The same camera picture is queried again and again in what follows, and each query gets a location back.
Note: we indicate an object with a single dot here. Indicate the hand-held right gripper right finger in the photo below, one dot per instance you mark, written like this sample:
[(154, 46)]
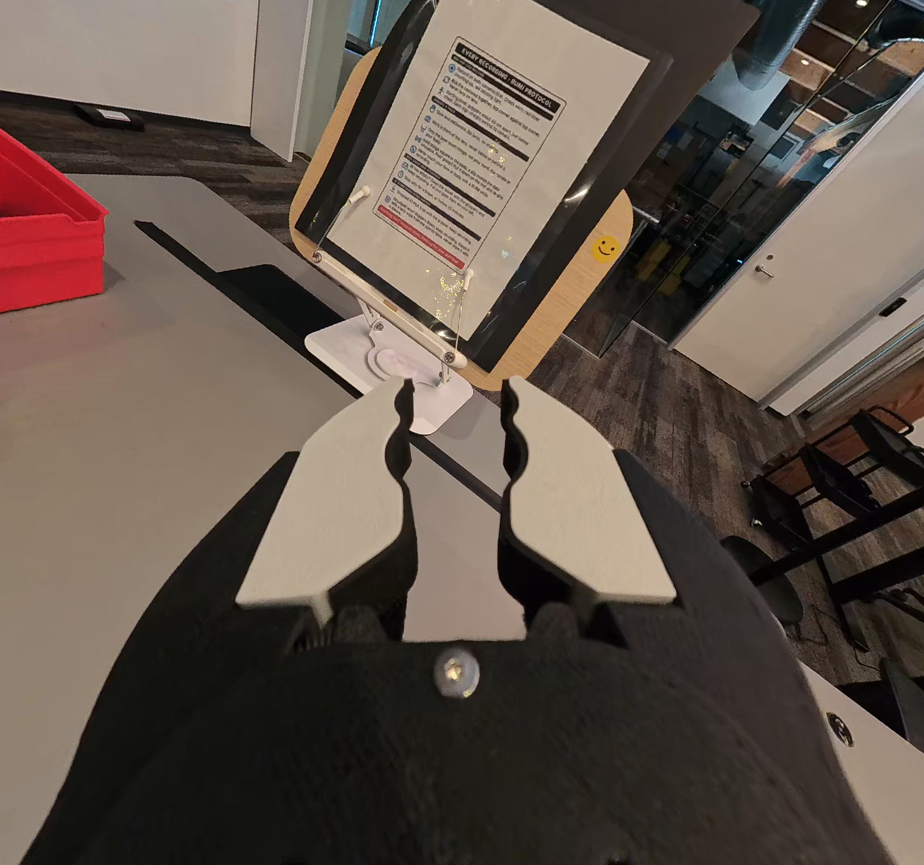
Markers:
[(577, 504)]

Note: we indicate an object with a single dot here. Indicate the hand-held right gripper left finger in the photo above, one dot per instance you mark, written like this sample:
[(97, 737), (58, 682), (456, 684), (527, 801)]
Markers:
[(339, 489)]

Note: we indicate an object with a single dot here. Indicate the wooden book stand white base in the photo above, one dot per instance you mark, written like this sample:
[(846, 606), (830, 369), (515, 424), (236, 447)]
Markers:
[(563, 316)]

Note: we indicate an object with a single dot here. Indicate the black round stool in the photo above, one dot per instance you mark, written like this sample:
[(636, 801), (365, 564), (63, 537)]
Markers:
[(765, 576)]

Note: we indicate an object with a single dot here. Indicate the black chair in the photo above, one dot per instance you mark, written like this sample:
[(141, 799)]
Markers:
[(830, 489)]

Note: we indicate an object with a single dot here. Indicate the yellow smiley sticker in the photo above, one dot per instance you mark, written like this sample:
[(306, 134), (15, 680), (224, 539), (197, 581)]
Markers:
[(606, 249)]

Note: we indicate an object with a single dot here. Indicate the round metal desk grommet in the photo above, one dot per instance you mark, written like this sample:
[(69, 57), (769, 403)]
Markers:
[(840, 729)]

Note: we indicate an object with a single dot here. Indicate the red plastic bin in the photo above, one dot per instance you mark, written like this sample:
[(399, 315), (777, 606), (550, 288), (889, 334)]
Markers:
[(43, 258)]

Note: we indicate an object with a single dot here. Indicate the white printed instruction sheet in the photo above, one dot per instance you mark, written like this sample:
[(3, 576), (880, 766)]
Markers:
[(577, 121)]

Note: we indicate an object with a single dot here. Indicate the black flat device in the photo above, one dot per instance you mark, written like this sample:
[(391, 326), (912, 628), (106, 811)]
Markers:
[(108, 118)]

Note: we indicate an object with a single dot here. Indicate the white document stand with sheet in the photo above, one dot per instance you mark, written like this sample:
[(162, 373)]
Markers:
[(650, 13)]

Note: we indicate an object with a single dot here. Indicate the grey ventilation duct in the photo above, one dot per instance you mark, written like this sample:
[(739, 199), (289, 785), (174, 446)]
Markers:
[(787, 13)]

